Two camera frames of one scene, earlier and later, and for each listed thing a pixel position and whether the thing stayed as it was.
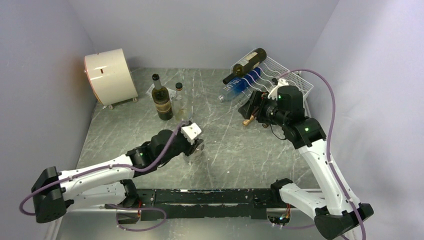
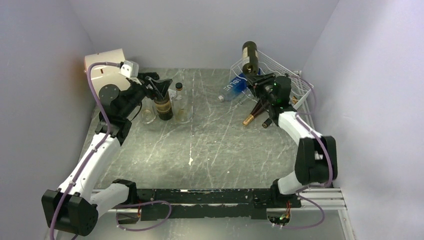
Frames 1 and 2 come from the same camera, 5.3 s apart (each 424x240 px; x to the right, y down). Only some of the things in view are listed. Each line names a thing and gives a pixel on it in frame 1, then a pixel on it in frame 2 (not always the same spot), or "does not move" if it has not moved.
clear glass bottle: [200, 147] to [148, 110]
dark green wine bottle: [257, 56] to [250, 58]
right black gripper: [258, 98] to [254, 79]
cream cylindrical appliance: [110, 77] does not move
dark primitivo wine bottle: [161, 96] does not move
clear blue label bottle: [241, 85] does not move
